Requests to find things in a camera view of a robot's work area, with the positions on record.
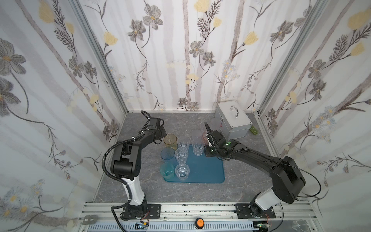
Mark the blue plastic tumbler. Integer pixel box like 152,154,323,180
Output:
160,147,175,162

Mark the frosted clear cup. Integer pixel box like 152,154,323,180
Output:
191,129,203,144

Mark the green small object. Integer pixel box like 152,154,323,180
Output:
249,126,259,135

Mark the yellow plastic tumbler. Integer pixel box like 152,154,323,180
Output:
164,134,178,151

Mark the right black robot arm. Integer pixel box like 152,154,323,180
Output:
205,123,315,218

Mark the clear faceted glass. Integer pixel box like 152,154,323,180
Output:
177,136,190,150
192,142,205,156
175,163,190,181
174,146,188,164

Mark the teal plastic tray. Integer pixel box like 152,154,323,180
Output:
163,145,225,184

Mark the silver aluminium case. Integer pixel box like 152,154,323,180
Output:
214,101,252,140

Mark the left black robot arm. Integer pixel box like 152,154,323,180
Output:
101,110,167,232

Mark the aluminium mounting rail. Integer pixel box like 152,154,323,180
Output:
77,202,323,232

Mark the orange emergency button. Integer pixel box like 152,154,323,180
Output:
195,217,205,230

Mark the pink plastic cup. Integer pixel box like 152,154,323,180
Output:
202,131,209,145

